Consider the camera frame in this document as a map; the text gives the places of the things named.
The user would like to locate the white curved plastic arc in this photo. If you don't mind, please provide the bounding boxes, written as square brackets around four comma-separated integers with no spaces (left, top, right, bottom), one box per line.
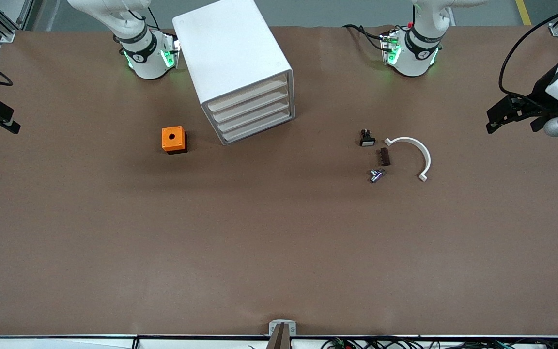
[384,137,432,182]

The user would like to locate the orange box with hole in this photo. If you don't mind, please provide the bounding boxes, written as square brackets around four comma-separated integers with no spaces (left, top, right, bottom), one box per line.
[161,126,187,155]

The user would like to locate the brown table cover sheet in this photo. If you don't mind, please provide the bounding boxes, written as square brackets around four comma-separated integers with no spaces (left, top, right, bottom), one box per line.
[0,25,558,337]

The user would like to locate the black base cable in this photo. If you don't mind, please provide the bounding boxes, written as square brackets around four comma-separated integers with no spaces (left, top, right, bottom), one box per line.
[342,24,387,51]

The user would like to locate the black cable bundle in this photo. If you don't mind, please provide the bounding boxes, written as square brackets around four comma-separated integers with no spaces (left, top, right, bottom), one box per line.
[320,337,558,349]

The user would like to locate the grey metal bracket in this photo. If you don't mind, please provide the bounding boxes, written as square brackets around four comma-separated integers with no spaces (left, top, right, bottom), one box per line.
[269,320,296,336]

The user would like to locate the brown post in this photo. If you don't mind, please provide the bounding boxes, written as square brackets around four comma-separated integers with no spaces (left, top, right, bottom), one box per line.
[266,323,291,349]

